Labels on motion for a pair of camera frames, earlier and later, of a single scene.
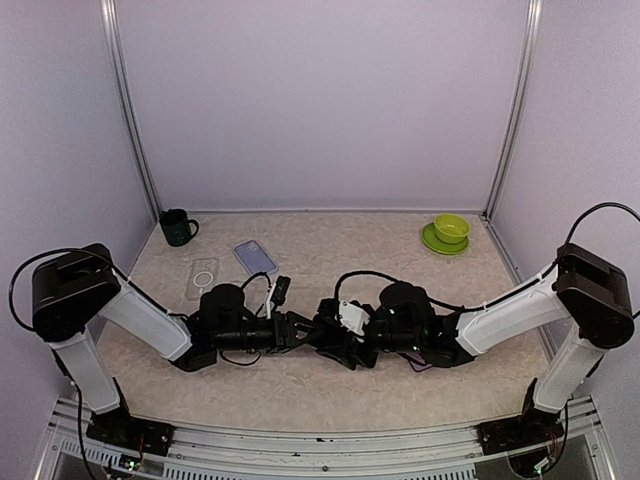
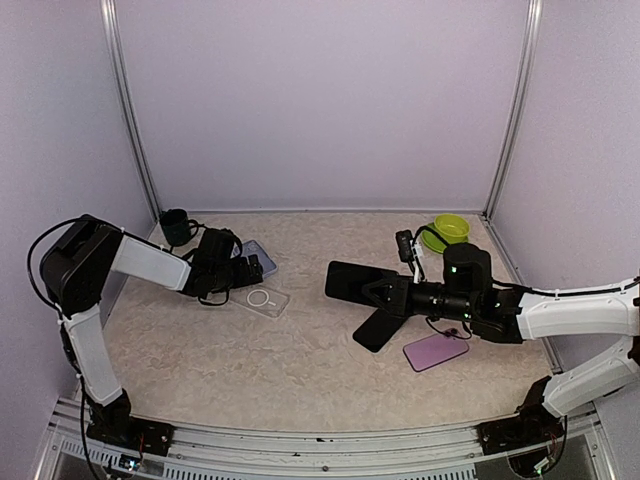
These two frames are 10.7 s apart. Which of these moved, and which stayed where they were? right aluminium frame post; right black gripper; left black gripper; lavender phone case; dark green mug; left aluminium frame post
Moved: right black gripper; left black gripper
Stayed: lavender phone case; right aluminium frame post; dark green mug; left aluminium frame post
